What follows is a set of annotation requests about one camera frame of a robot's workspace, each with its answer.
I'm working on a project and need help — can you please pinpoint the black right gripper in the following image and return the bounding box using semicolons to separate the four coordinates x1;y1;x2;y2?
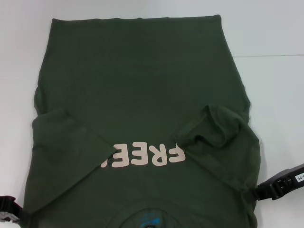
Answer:
241;163;304;202

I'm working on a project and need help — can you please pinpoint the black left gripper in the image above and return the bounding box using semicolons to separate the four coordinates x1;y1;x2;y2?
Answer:
0;195;32;224

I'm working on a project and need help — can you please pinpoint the dark green t-shirt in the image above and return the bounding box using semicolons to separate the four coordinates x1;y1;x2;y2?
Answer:
22;14;265;228

